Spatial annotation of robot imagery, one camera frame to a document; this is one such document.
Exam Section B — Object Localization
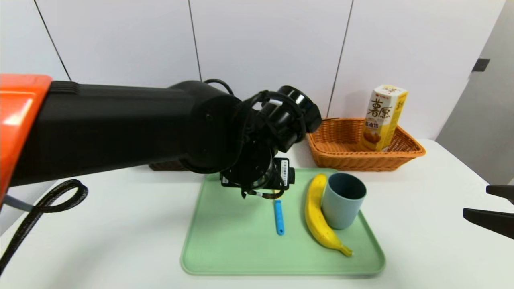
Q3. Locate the wooden spoon with blue handle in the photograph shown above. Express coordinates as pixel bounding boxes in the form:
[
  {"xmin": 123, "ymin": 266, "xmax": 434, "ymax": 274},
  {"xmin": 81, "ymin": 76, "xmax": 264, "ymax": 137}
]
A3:
[{"xmin": 274, "ymin": 199, "xmax": 285, "ymax": 236}]

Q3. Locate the yellow white snack carton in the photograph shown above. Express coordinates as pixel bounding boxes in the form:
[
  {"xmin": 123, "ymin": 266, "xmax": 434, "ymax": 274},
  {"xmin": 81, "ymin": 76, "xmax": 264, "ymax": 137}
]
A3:
[{"xmin": 363, "ymin": 85, "xmax": 409, "ymax": 152}]

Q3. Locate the dark brown wicker basket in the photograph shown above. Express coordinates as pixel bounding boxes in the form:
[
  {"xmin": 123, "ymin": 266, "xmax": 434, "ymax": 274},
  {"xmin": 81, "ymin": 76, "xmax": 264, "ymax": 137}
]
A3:
[{"xmin": 149, "ymin": 161, "xmax": 189, "ymax": 171}]

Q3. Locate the orange wicker basket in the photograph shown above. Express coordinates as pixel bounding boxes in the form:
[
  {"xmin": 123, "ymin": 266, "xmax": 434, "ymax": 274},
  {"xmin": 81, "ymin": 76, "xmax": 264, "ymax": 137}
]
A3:
[{"xmin": 307, "ymin": 118, "xmax": 426, "ymax": 172}]

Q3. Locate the yellow banana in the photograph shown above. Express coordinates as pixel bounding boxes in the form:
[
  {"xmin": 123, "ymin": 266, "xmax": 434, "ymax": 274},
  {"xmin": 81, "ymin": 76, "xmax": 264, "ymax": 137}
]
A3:
[{"xmin": 305, "ymin": 173, "xmax": 354, "ymax": 257}]

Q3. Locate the light green plastic tray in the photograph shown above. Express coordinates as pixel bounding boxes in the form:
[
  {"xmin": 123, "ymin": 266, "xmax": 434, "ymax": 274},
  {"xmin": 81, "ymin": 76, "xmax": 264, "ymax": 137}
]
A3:
[{"xmin": 182, "ymin": 168, "xmax": 386, "ymax": 276}]

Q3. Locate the grey blue plastic cup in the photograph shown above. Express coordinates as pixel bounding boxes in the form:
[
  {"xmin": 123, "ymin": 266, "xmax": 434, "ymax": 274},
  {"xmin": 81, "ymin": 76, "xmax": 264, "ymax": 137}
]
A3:
[{"xmin": 322, "ymin": 173, "xmax": 367, "ymax": 230}]

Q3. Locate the black braided cable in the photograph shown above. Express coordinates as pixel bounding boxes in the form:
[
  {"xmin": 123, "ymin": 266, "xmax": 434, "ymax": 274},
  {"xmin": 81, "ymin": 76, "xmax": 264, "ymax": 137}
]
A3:
[{"xmin": 0, "ymin": 179, "xmax": 89, "ymax": 275}]

